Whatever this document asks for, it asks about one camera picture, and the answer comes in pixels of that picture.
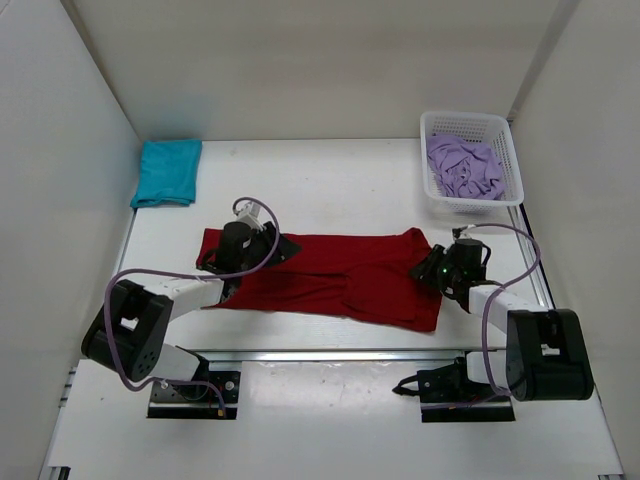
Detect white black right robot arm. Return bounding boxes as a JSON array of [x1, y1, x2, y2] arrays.
[[410, 239, 594, 401]]

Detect lilac garment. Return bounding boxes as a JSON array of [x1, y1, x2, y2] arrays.
[[426, 133, 506, 201]]

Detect red t shirt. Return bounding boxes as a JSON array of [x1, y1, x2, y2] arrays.
[[216, 227, 442, 333]]

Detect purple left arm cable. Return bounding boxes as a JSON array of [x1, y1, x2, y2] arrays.
[[103, 196, 281, 416]]

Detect aluminium table edge rail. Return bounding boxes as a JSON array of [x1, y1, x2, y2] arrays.
[[200, 349, 464, 363]]

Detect teal polo shirt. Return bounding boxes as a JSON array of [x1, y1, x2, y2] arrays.
[[130, 139, 203, 209]]

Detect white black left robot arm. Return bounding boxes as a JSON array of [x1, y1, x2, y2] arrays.
[[81, 221, 302, 400]]

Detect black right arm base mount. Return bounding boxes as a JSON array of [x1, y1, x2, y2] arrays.
[[392, 357, 516, 423]]

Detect white plastic basket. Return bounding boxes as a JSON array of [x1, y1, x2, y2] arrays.
[[420, 111, 524, 214]]

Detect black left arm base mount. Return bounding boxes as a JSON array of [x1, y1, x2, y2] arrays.
[[147, 370, 241, 420]]

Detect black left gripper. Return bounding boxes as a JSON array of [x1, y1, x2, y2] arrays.
[[236, 220, 301, 273]]

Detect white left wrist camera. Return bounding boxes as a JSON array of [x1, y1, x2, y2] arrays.
[[234, 202, 263, 231]]

